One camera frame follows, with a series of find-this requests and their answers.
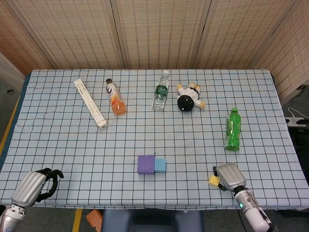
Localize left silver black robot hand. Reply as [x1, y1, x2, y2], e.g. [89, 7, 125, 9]
[11, 167, 65, 208]

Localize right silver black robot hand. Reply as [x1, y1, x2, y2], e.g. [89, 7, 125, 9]
[212, 162, 247, 193]

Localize small yellow cube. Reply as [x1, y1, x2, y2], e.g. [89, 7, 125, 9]
[208, 175, 221, 188]

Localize light blue cube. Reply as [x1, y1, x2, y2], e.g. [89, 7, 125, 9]
[154, 158, 168, 174]

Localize purple cube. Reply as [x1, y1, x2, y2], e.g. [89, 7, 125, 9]
[137, 155, 155, 175]

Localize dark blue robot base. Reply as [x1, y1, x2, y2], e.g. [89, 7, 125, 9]
[100, 209, 204, 232]

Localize green soda bottle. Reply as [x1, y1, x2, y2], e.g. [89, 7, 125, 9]
[224, 107, 242, 152]

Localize light blue checkered tablecloth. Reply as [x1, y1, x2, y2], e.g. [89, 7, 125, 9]
[0, 69, 309, 210]

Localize white power strip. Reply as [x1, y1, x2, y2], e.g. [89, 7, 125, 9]
[285, 116, 309, 127]

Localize plush doll with black head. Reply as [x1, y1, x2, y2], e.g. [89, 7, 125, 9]
[176, 82, 207, 113]

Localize long white cardboard box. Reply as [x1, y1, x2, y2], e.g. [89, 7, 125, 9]
[73, 78, 109, 130]

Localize clear water bottle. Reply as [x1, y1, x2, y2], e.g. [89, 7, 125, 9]
[151, 70, 170, 111]

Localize orange juice bottle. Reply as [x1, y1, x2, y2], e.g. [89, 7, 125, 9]
[105, 78, 127, 116]

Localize bamboo folding screen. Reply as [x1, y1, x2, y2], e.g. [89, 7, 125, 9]
[0, 0, 309, 105]

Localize white power cable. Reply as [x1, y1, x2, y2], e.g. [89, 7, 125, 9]
[287, 107, 303, 119]

